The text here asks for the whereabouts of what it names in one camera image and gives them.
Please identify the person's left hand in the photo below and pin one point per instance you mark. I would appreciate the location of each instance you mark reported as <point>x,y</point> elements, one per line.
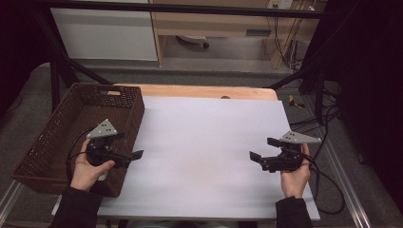
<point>85,171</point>

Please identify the yellow and black tool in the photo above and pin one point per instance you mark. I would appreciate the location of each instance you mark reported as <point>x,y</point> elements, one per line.
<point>294,102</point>

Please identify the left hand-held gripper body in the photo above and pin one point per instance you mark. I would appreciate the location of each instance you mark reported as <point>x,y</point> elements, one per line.
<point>100,129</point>

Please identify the white table sheet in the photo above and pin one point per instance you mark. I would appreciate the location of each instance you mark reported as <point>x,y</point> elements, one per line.
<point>202,142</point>

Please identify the office chair base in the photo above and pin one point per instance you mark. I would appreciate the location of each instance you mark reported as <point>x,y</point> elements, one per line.
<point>194,39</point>

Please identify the brown wicker basket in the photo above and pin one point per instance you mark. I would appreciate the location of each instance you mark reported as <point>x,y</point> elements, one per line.
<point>63,126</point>

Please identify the light wooden desk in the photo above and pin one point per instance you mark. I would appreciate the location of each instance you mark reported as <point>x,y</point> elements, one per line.
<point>218,25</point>

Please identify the black metal stand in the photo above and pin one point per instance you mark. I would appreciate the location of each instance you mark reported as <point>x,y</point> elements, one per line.
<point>60,63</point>
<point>313,72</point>

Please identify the black horizontal frame bar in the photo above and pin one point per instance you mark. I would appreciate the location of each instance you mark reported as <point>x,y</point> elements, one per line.
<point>190,9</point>

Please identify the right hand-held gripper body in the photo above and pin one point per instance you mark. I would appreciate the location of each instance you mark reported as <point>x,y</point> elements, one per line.
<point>297,138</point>

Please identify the white cabinet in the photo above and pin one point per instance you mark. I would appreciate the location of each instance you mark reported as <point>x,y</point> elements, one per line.
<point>104,34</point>

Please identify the white power strip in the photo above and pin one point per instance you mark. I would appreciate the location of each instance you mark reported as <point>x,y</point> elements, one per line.
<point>280,3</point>

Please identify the aluminium rail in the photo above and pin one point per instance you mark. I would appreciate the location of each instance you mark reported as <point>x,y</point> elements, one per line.
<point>340,177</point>
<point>9,196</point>

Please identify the person's right hand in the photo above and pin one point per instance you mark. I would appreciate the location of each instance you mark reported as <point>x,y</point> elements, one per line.
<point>295,182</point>

